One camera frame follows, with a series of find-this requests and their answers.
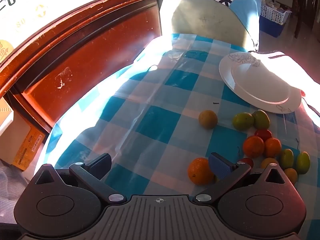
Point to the light blue checked sheet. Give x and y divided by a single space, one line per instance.
7 185

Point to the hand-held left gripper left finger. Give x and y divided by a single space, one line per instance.
101 163

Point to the white printed cardboard box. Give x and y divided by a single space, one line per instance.
37 10

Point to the green jujube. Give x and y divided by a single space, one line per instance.
286 158
303 162
243 121
261 119

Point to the brown-green mandarin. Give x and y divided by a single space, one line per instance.
208 119

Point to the red cherry tomato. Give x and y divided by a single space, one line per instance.
263 134
247 162

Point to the blue storage bin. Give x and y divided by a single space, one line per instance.
270 28

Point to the white plastic basket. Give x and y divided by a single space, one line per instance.
272 13

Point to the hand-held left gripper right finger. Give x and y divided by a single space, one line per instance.
220 166

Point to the blue checked tablecloth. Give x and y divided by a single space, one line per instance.
150 120

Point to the red-brown wooden headboard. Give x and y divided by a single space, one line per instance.
87 55

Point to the dark wooden chair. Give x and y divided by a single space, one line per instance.
301 7

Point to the white plate with line drawings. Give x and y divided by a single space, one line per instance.
262 85

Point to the yellow cardboard box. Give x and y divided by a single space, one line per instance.
27 150

